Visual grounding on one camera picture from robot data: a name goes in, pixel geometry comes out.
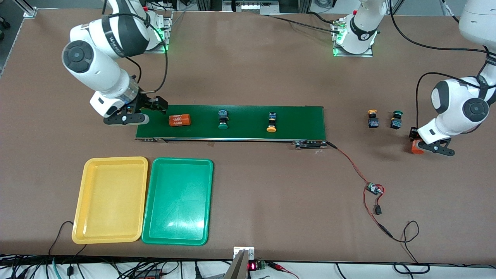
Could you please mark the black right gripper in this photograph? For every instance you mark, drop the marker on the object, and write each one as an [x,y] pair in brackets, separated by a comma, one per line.
[146,102]

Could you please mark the orange cylinder marked 4680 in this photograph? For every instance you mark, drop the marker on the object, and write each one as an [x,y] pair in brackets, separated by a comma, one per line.
[415,148]
[179,120]

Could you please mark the green push button switch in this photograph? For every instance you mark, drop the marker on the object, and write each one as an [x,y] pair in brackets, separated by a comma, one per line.
[396,119]
[223,119]

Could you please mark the yellow push button switch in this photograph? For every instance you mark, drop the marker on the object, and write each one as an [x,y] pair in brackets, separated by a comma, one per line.
[272,122]
[372,118]

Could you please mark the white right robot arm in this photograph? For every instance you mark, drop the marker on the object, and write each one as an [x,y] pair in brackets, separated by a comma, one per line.
[100,69]

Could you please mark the small green circuit board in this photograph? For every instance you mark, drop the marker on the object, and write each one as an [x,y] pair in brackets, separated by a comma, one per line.
[375,188]

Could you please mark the red black power lead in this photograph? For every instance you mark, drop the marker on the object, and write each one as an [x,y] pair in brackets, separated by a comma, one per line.
[383,229]

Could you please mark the green plastic tray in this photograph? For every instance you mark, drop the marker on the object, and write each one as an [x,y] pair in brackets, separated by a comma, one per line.
[178,209]

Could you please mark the green conveyor belt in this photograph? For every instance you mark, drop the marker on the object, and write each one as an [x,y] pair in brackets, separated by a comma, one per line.
[302,122]

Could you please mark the yellow plastic tray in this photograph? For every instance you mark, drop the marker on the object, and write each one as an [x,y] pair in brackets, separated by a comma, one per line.
[108,209]

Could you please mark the aluminium corner profile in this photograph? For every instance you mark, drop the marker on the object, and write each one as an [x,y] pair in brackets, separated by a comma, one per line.
[30,12]

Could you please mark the silver mounting plate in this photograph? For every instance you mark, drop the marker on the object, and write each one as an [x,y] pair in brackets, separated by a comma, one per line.
[250,252]

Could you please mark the grey metal bar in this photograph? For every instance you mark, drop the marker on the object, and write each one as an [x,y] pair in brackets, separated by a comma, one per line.
[237,269]

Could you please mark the red digit display module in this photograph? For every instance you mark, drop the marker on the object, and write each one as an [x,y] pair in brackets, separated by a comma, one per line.
[252,266]

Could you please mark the red clip lead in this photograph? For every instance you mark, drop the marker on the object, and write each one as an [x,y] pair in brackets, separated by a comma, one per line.
[277,266]

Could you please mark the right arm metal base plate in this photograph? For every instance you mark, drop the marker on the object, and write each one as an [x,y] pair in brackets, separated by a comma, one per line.
[169,27]

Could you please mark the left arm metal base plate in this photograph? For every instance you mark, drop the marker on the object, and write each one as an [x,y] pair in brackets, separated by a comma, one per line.
[350,55]

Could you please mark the aluminium frame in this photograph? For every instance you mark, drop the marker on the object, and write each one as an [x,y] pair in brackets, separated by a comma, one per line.
[209,4]

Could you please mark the white device in frame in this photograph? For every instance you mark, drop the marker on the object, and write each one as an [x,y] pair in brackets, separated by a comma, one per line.
[255,6]

